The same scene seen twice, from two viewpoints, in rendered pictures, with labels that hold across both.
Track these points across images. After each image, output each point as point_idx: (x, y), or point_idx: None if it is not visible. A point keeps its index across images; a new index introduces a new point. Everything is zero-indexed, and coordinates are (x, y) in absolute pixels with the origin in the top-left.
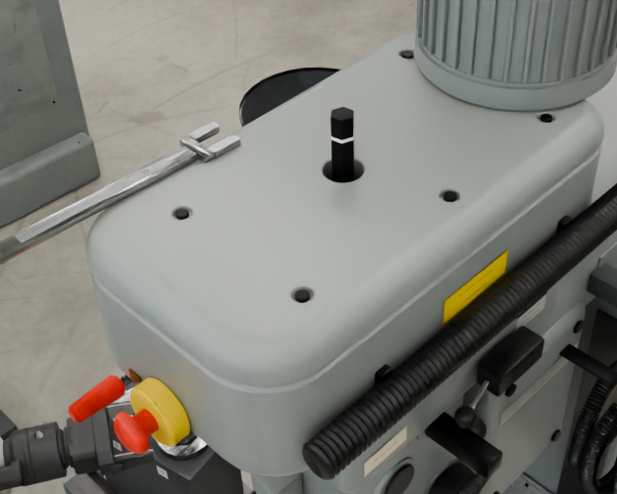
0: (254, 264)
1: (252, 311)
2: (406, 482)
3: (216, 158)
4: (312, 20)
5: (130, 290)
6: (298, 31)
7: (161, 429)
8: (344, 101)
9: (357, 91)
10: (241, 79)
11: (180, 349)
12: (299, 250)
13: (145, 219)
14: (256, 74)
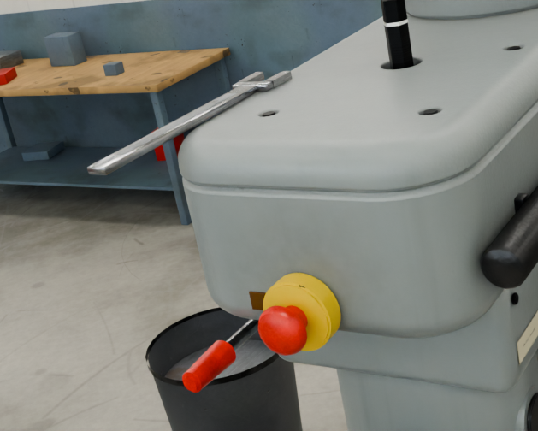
0: (367, 112)
1: (390, 128)
2: None
3: (274, 87)
4: (179, 303)
5: (251, 163)
6: (168, 315)
7: (311, 321)
8: (368, 43)
9: (375, 37)
10: (126, 369)
11: (324, 195)
12: (403, 97)
13: (235, 123)
14: (139, 362)
